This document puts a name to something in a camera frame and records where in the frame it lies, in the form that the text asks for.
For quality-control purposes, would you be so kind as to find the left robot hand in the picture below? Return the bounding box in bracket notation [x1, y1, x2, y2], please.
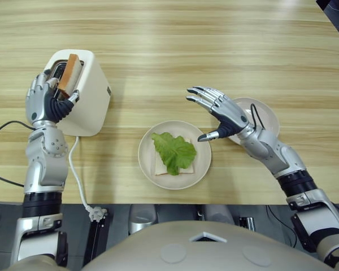
[25, 69, 80, 126]

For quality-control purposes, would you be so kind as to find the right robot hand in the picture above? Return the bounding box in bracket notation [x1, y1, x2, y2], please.
[185, 86, 250, 143]

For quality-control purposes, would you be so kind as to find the bread slice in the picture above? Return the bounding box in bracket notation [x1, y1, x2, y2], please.
[153, 137, 195, 177]
[56, 53, 84, 98]

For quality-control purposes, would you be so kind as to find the cream plate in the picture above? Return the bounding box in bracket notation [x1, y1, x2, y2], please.
[226, 97, 280, 145]
[138, 121, 212, 190]

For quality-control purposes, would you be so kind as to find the cream toaster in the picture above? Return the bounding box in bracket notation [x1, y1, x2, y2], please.
[41, 49, 113, 137]

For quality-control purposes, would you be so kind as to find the green lettuce leaf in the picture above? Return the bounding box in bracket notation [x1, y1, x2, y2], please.
[150, 132, 198, 176]

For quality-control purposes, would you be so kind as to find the robot body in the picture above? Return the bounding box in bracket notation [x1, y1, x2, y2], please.
[79, 220, 337, 271]

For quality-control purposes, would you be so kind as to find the black cable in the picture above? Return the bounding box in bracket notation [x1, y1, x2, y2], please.
[0, 120, 34, 188]
[250, 103, 267, 130]

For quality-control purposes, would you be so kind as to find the white cord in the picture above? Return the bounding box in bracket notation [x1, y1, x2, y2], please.
[68, 135, 108, 222]

